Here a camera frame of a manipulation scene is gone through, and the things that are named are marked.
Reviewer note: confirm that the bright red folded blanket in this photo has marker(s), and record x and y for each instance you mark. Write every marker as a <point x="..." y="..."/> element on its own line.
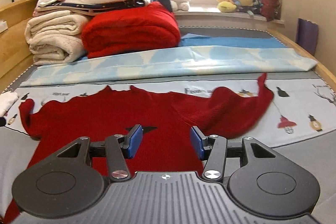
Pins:
<point x="130" y="30"/>

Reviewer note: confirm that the white small garment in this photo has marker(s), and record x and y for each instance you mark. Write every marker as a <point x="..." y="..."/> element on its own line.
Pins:
<point x="7" y="99"/>

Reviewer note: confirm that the purple paper bag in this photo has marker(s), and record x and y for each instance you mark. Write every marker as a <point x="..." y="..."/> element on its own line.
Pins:
<point x="307" y="35"/>

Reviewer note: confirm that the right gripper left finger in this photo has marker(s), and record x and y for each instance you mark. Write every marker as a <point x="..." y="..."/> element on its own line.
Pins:
<point x="116" y="149"/>

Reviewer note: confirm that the grey printed bed sheet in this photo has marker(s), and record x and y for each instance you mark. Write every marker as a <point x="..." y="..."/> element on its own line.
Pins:
<point x="301" y="109"/>

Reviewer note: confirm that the blue bed mat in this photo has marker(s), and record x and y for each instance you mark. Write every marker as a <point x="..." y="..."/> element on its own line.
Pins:
<point x="227" y="41"/>

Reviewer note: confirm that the light blue patterned blanket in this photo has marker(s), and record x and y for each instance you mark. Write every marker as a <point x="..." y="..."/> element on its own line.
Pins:
<point x="171" y="62"/>

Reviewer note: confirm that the cream folded blanket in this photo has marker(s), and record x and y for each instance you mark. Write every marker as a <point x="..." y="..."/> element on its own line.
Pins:
<point x="55" y="38"/>

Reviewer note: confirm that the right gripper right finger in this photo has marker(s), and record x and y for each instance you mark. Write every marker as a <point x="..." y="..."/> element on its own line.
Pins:
<point x="213" y="150"/>

